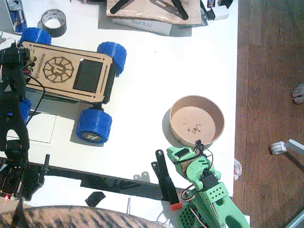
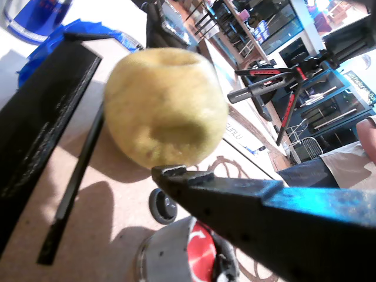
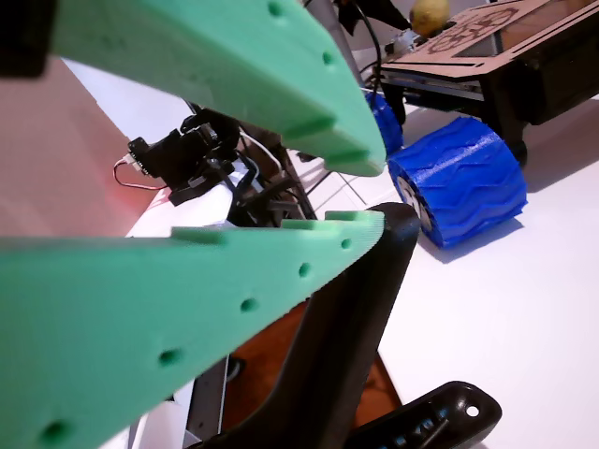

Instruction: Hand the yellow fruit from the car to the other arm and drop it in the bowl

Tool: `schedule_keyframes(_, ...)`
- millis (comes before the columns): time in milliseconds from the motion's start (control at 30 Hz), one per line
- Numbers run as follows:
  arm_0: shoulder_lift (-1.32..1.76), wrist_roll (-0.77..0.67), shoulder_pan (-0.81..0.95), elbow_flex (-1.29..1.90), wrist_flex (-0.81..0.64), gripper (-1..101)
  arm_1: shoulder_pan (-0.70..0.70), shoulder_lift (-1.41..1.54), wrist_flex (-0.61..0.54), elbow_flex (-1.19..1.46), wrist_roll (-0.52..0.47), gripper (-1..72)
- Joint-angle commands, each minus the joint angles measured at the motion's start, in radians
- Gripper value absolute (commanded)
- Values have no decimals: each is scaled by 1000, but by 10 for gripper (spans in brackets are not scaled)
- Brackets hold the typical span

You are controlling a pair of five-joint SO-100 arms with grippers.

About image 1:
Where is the dark green perforated arm base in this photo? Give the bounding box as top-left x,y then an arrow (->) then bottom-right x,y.
177,201 -> 202,228

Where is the black perforated arm base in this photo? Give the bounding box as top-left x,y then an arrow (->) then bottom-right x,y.
0,161 -> 40,202

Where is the brown paper bowl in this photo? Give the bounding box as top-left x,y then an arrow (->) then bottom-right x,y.
169,95 -> 226,148

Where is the black clamp with red tip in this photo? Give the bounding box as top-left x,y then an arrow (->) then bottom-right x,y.
151,149 -> 183,211

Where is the blue rover wheel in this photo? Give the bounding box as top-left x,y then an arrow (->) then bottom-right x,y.
75,108 -> 113,146
19,27 -> 52,46
19,98 -> 32,124
96,41 -> 127,77

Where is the blue silver drink can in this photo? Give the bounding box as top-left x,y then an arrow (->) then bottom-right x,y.
5,0 -> 28,34

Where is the white red plastic bag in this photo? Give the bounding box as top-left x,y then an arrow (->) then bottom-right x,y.
234,158 -> 243,182

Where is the white paper sheet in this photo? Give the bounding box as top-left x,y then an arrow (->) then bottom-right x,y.
6,113 -> 57,145

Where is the black tape scrap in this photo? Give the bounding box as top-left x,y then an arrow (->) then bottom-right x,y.
85,191 -> 106,208

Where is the white tape roll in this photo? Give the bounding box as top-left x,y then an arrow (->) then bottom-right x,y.
269,142 -> 287,155

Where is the long black bar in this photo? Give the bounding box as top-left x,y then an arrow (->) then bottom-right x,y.
30,162 -> 171,201

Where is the black clamp jaw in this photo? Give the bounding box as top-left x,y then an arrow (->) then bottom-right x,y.
109,0 -> 136,14
171,0 -> 190,21

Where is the pale grey bar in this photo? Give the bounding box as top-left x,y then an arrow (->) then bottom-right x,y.
285,139 -> 304,155

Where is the striped brown fabric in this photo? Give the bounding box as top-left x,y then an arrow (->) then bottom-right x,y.
0,205 -> 171,228

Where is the white Sunlu box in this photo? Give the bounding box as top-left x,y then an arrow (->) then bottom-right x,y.
111,18 -> 173,37

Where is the brown wooden board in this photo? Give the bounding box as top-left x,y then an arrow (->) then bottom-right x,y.
106,0 -> 202,26

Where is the bare foot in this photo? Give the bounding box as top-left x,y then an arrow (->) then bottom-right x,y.
292,83 -> 304,105

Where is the small white box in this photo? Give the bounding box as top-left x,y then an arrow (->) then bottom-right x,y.
210,5 -> 230,21

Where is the black angular object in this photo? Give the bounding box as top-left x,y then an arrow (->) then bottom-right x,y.
217,0 -> 235,10

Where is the white red servo cable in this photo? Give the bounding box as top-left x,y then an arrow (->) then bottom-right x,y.
0,37 -> 19,49

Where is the thin black cable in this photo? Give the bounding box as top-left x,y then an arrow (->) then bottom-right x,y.
23,73 -> 47,124

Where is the grey metal bracket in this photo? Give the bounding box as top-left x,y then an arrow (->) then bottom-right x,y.
133,171 -> 152,183

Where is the grey duct tape roll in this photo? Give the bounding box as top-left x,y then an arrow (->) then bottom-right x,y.
40,9 -> 67,38

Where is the white red black arm cable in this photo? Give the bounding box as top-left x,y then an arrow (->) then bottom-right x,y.
180,184 -> 207,228

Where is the pale grey frame edge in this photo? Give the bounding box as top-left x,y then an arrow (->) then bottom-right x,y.
284,209 -> 304,228

